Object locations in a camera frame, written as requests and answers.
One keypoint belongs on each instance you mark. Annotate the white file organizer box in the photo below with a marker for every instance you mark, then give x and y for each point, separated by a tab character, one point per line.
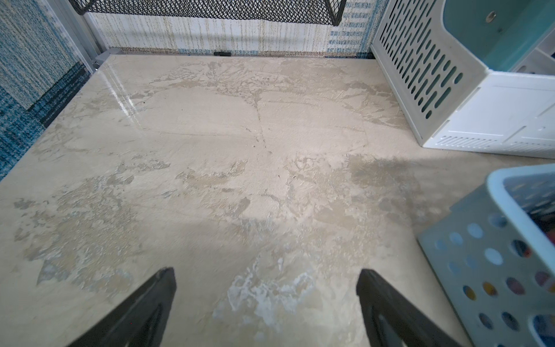
472	75

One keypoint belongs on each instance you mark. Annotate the black wire shelf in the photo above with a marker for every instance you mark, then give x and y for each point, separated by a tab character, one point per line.
317	12

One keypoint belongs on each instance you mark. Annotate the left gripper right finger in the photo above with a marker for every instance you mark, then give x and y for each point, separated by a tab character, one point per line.
391	320

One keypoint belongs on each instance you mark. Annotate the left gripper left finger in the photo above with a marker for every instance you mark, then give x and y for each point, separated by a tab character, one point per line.
140	320

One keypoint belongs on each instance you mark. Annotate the light blue plastic basket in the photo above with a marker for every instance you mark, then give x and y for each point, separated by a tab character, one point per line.
493	255

